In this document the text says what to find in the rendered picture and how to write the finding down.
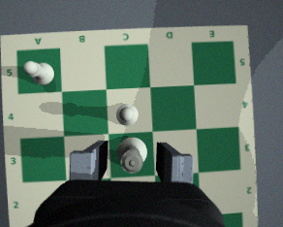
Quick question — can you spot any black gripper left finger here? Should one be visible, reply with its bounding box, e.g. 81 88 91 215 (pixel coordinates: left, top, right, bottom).
69 141 108 180

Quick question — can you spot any white pawn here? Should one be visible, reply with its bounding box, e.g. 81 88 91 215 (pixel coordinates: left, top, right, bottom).
116 104 139 126
23 61 54 85

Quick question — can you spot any green and cream chessboard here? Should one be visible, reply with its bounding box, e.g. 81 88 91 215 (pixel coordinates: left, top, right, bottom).
0 25 258 227

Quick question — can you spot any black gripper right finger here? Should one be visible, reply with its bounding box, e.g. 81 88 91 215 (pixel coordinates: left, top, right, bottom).
156 143 194 183

